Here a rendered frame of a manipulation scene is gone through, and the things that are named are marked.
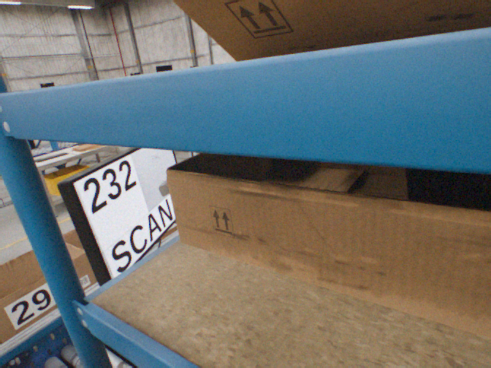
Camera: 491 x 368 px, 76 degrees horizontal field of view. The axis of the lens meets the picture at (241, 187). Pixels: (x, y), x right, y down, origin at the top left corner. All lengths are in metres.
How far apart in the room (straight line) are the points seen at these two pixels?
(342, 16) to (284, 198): 0.17
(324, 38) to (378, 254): 0.22
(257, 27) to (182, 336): 0.30
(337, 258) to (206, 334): 0.13
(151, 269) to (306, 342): 0.19
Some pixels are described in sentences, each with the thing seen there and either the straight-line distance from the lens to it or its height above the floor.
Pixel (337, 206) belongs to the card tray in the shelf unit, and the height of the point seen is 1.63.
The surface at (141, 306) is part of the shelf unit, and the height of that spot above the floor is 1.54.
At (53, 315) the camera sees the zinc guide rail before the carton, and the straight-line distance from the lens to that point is 1.57.
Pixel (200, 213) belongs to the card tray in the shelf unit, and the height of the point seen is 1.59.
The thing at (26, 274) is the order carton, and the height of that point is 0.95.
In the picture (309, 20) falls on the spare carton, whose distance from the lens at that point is 0.34.
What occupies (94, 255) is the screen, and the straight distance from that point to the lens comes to 0.86.
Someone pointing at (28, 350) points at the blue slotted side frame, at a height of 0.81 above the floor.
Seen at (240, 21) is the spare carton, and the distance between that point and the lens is 0.36.
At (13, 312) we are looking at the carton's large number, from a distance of 1.54.
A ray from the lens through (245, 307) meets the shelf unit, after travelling 0.30.
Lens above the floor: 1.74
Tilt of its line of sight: 21 degrees down
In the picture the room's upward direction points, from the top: 7 degrees counter-clockwise
